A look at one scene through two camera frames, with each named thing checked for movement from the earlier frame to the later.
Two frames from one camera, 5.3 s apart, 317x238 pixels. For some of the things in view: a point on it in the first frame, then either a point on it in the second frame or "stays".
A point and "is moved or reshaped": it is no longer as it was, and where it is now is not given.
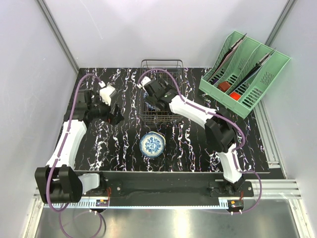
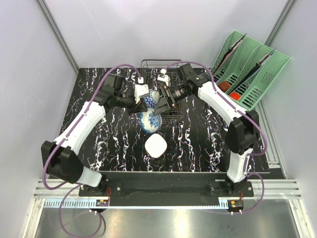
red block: x=235 y=95 stays
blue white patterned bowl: x=150 y=107 is moved or reshaped
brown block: x=224 y=86 stays
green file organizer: x=244 y=75 stays
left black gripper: x=114 y=119 to x=137 y=108
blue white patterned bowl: x=152 y=144 to x=149 y=121
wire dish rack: x=172 y=69 stays
